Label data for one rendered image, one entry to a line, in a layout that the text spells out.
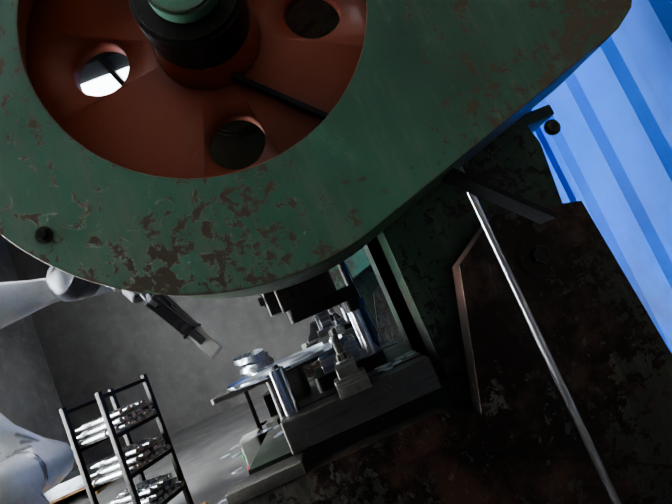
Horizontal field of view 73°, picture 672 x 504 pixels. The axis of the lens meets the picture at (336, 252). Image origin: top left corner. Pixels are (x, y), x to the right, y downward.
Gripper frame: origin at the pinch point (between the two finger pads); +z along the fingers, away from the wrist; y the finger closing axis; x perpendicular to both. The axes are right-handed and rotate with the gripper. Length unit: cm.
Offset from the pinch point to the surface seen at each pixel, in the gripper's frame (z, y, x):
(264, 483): 25.8, 17.0, -7.6
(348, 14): -14, 32, 59
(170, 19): -26, 43, 36
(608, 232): 78, -66, 117
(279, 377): 16.4, 9.5, 6.0
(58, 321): -303, -687, -257
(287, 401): 20.5, 9.4, 3.6
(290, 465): 27.3, 16.6, -2.7
